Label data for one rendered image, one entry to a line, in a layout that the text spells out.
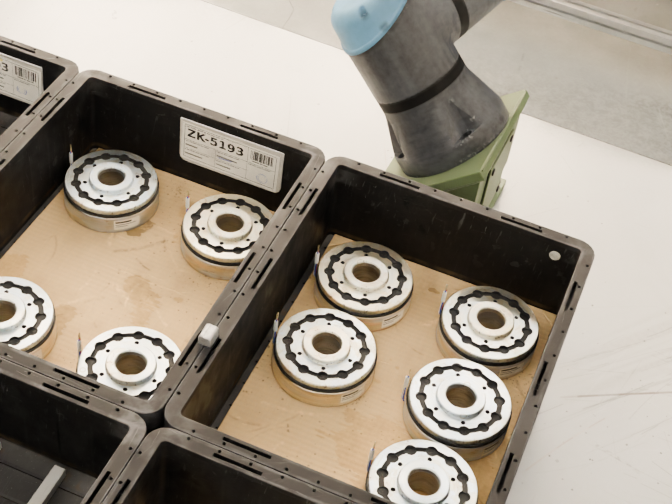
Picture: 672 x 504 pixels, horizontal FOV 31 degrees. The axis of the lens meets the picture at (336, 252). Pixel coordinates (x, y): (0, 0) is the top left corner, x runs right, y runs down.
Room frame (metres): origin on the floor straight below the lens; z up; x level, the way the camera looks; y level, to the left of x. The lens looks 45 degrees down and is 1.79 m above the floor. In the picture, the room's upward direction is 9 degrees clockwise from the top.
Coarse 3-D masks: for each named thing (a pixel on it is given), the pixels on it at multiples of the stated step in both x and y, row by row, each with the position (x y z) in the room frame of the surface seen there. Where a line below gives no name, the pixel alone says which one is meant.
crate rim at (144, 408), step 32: (64, 96) 1.03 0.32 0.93; (160, 96) 1.05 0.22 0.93; (32, 128) 0.97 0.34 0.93; (256, 128) 1.03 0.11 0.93; (0, 160) 0.91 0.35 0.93; (320, 160) 0.99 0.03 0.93; (288, 192) 0.93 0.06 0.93; (256, 256) 0.83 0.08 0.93; (224, 288) 0.79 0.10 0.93; (0, 352) 0.67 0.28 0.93; (192, 352) 0.70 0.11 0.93; (96, 384) 0.65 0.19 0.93; (160, 384) 0.66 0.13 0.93; (160, 416) 0.64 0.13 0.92
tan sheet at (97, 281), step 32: (160, 192) 1.01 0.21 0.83; (192, 192) 1.02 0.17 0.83; (32, 224) 0.93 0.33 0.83; (64, 224) 0.93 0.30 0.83; (160, 224) 0.96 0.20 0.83; (32, 256) 0.88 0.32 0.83; (64, 256) 0.89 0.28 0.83; (96, 256) 0.89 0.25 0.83; (128, 256) 0.90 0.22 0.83; (160, 256) 0.91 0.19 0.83; (64, 288) 0.84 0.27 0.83; (96, 288) 0.85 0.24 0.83; (128, 288) 0.86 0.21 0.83; (160, 288) 0.86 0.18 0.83; (192, 288) 0.87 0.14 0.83; (64, 320) 0.80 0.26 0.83; (96, 320) 0.81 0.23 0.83; (128, 320) 0.81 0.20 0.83; (160, 320) 0.82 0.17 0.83; (192, 320) 0.83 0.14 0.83; (64, 352) 0.76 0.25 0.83
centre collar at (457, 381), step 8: (456, 376) 0.78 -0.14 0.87; (440, 384) 0.76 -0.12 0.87; (448, 384) 0.76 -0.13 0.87; (456, 384) 0.77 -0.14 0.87; (464, 384) 0.77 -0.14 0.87; (472, 384) 0.77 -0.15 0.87; (440, 392) 0.75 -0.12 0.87; (472, 392) 0.76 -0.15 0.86; (480, 392) 0.76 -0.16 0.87; (440, 400) 0.74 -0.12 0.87; (480, 400) 0.75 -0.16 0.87; (448, 408) 0.73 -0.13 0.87; (456, 408) 0.74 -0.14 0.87; (464, 408) 0.74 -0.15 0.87; (472, 408) 0.74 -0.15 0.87; (480, 408) 0.74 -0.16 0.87; (456, 416) 0.73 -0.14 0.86; (464, 416) 0.73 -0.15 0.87; (472, 416) 0.73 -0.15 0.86
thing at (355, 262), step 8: (360, 256) 0.92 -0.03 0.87; (368, 256) 0.92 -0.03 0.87; (352, 264) 0.91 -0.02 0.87; (360, 264) 0.91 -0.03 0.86; (368, 264) 0.91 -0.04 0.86; (376, 264) 0.91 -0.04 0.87; (384, 264) 0.91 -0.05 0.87; (344, 272) 0.89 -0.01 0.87; (352, 272) 0.89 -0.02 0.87; (384, 272) 0.90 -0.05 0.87; (352, 280) 0.88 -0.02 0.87; (376, 280) 0.89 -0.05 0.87; (384, 280) 0.89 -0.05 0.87; (360, 288) 0.87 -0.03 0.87; (368, 288) 0.87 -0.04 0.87; (376, 288) 0.88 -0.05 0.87
